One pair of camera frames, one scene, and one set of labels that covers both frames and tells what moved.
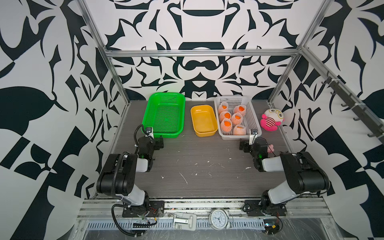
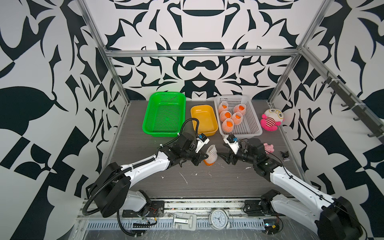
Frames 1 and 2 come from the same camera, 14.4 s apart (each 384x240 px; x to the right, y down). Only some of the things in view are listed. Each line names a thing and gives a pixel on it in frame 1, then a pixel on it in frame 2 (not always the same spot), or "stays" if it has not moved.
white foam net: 239,130 to 212,152
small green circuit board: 271,226 stays
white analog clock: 219,220 stays
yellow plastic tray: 204,120 stays
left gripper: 157,144 to 199,156
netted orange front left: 226,125 stays
